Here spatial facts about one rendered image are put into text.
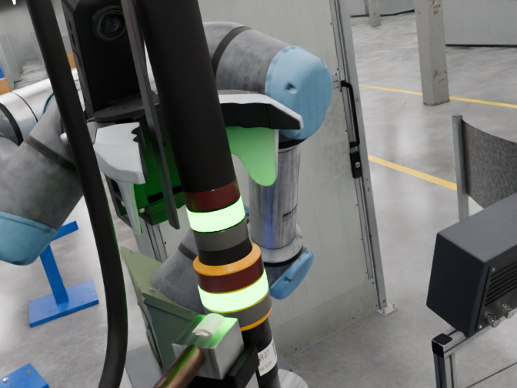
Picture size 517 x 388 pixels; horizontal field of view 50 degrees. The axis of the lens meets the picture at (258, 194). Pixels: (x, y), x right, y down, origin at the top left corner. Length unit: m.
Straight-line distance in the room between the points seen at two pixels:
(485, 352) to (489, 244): 1.80
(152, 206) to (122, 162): 0.10
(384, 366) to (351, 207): 0.77
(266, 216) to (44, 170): 0.49
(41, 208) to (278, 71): 0.36
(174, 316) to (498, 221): 0.65
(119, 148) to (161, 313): 0.84
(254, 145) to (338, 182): 2.36
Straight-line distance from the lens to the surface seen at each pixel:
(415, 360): 2.80
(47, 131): 0.55
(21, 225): 0.55
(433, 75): 7.25
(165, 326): 1.13
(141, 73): 0.31
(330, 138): 2.64
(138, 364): 1.34
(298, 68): 0.75
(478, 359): 2.81
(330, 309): 2.91
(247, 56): 0.78
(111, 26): 0.38
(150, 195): 0.39
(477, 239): 1.08
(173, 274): 1.14
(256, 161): 0.36
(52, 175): 0.54
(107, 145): 0.31
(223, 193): 0.32
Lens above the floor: 1.73
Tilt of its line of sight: 20 degrees down
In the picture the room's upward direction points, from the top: 12 degrees counter-clockwise
